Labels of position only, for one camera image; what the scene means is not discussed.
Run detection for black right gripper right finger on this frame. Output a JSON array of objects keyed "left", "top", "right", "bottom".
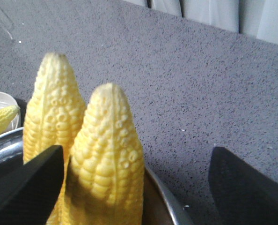
[{"left": 208, "top": 147, "right": 278, "bottom": 225}]

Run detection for grey white curtain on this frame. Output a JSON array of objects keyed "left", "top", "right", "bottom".
[{"left": 127, "top": 0, "right": 278, "bottom": 45}]

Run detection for yellow corn cob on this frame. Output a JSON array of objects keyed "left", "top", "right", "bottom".
[
  {"left": 62, "top": 83, "right": 145, "bottom": 225},
  {"left": 22, "top": 52, "right": 87, "bottom": 225},
  {"left": 0, "top": 105, "right": 20, "bottom": 134}
]

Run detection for green electric cooking pot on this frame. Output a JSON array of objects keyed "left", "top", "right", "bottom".
[{"left": 0, "top": 127, "right": 193, "bottom": 225}]

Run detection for cream white plate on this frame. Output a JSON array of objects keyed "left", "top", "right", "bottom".
[{"left": 0, "top": 92, "right": 21, "bottom": 133}]

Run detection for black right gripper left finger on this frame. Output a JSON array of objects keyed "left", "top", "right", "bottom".
[{"left": 0, "top": 145, "right": 64, "bottom": 225}]

